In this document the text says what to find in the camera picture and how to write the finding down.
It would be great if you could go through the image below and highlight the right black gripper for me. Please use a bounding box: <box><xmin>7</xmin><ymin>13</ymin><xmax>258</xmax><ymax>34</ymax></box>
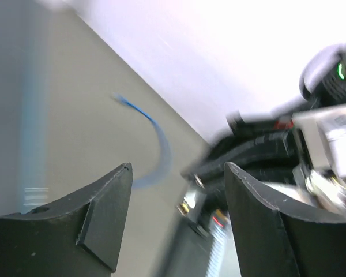
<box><xmin>182</xmin><ymin>115</ymin><xmax>299</xmax><ymax>190</ymax></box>

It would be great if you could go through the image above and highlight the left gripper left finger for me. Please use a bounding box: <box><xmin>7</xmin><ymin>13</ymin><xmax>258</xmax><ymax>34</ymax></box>
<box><xmin>0</xmin><ymin>163</ymin><xmax>133</xmax><ymax>276</ymax></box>

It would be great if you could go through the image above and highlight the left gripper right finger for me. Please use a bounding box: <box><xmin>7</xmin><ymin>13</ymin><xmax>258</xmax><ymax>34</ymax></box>
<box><xmin>224</xmin><ymin>163</ymin><xmax>346</xmax><ymax>276</ymax></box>

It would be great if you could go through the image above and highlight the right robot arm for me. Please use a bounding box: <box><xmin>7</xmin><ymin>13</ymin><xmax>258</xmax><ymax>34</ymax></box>
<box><xmin>182</xmin><ymin>46</ymin><xmax>346</xmax><ymax>185</ymax></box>

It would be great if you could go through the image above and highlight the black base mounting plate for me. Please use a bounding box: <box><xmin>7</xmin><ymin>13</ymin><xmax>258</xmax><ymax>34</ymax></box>
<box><xmin>149</xmin><ymin>173</ymin><xmax>346</xmax><ymax>277</ymax></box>

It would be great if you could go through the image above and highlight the grey table mat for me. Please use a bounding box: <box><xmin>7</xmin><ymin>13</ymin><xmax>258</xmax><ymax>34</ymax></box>
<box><xmin>47</xmin><ymin>11</ymin><xmax>210</xmax><ymax>276</ymax></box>

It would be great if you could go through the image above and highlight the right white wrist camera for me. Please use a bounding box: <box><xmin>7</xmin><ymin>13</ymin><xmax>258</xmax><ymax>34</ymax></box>
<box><xmin>292</xmin><ymin>104</ymin><xmax>346</xmax><ymax>178</ymax></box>

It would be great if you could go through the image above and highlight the blue ethernet cable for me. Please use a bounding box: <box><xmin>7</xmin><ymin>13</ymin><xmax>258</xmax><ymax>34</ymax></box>
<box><xmin>112</xmin><ymin>93</ymin><xmax>174</xmax><ymax>190</ymax></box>

